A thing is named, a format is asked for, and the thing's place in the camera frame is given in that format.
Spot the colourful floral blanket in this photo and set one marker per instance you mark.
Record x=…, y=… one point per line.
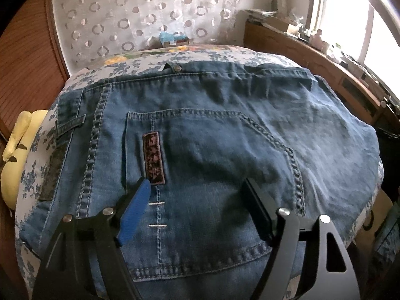
x=184, y=50

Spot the stack of papers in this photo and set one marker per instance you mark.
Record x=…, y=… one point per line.
x=262, y=14

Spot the window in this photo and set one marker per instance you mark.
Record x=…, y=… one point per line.
x=343, y=15

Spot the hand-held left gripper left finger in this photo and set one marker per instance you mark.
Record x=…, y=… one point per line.
x=134, y=212

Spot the brown wooden cabinet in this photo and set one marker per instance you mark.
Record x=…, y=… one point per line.
x=297, y=56

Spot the blue denim pants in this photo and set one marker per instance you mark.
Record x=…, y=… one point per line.
x=203, y=131

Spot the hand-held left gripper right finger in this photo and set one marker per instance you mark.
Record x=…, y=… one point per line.
x=259, y=206

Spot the brown wooden wardrobe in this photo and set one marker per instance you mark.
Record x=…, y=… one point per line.
x=28, y=68

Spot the sheer curtain with circle print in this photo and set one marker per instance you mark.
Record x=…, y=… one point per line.
x=140, y=12

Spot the small cardboard box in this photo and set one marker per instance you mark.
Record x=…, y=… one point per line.
x=175, y=41

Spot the crumpled white plastic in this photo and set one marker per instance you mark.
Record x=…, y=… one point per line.
x=295, y=15

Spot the yellow plush toy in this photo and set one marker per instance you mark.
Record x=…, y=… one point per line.
x=12, y=178

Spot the open cardboard box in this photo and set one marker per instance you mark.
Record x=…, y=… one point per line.
x=281, y=25

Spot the brown paper bag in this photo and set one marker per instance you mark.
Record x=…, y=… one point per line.
x=375, y=225

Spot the pink bottle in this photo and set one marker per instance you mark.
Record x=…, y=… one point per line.
x=317, y=39

